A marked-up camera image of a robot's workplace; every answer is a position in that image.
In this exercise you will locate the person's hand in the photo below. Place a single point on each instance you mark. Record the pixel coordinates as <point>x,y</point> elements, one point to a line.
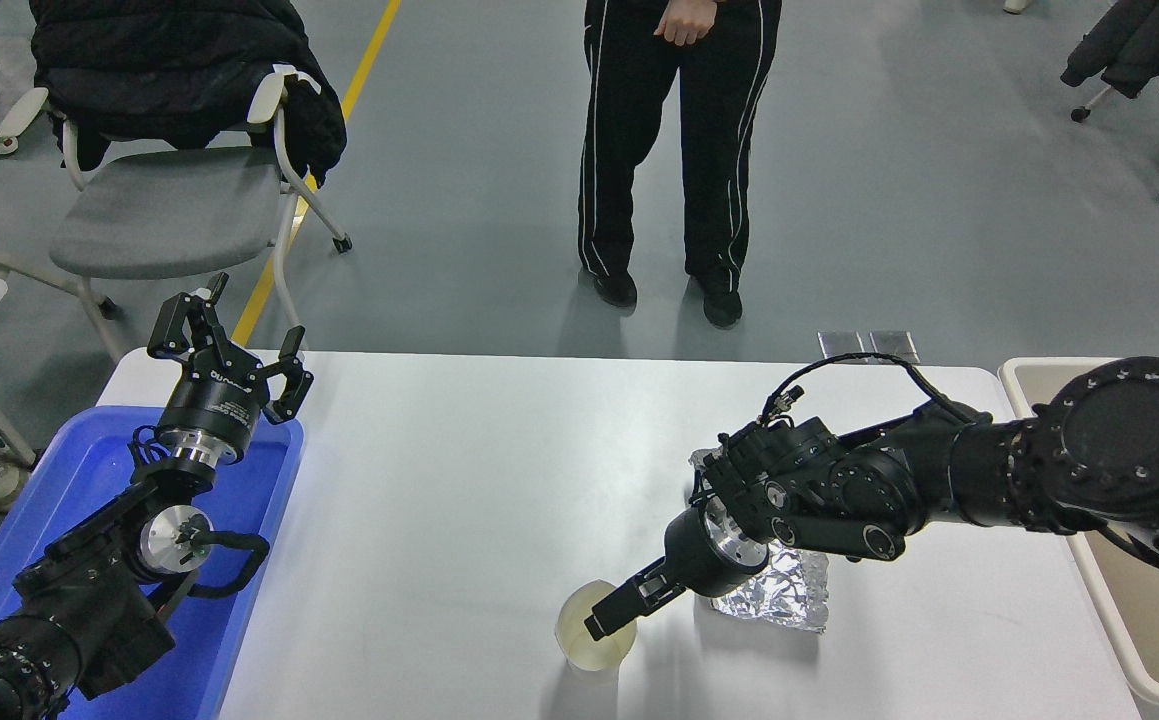
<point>684,22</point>

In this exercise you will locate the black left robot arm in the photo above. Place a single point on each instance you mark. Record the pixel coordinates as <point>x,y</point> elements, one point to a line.
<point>89,600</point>

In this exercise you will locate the blue plastic tray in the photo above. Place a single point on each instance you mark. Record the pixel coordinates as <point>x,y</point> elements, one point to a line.
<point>69,480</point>

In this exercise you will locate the crumpled silver foil tray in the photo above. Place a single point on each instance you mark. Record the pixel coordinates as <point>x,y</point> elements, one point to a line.
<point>789,600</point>

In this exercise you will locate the black padded jacket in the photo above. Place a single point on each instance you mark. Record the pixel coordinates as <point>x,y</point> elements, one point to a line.
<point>169,60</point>

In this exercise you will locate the metal floor plate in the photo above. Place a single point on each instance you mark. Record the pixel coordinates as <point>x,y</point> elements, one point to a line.
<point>844,346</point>
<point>894,346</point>

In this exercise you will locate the pale paper cup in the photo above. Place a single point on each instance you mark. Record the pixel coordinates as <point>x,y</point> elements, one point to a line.
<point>589,655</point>

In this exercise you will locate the grey seat white frame chair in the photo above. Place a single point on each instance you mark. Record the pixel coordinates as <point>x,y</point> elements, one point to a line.
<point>169,215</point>

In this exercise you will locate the large pale plastic bin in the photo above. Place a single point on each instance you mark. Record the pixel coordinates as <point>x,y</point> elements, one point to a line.
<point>1129,630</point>

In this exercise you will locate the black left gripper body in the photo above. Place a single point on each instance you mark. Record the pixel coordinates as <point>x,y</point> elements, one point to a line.
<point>214,405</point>

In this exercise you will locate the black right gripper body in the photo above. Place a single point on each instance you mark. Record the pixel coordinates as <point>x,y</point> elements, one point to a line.
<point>694,555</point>

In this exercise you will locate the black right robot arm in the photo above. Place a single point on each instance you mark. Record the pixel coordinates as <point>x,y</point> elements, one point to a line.
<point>1119,450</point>

